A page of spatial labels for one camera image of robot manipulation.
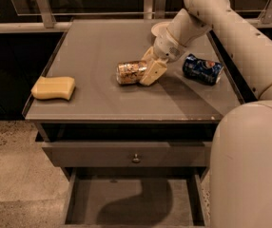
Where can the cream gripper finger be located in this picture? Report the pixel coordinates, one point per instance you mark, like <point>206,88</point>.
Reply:
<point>148,55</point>
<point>155,69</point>

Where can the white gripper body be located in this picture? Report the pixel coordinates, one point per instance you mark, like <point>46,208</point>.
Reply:
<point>168,47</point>

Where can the orange crushed soda can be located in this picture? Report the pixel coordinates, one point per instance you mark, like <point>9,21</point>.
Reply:
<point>128,73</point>

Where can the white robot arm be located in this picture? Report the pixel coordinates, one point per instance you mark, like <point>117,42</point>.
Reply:
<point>241,152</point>

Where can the blue Pepsi can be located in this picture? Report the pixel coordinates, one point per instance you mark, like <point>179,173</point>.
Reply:
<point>205,71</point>

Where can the middle drawer with knob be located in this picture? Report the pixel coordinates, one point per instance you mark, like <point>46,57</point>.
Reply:
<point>128,154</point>

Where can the grey drawer cabinet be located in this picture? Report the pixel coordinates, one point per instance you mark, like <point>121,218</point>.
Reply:
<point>173,109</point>

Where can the open bottom drawer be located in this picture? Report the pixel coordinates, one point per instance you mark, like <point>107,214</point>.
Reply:
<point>162,197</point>

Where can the white bowl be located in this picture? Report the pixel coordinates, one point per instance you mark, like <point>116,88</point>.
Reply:
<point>158,28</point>

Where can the metal window railing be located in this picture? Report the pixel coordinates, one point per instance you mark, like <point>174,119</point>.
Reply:
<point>79,16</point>

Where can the yellow sponge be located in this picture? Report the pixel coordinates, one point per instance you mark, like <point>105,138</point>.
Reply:
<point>53,88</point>

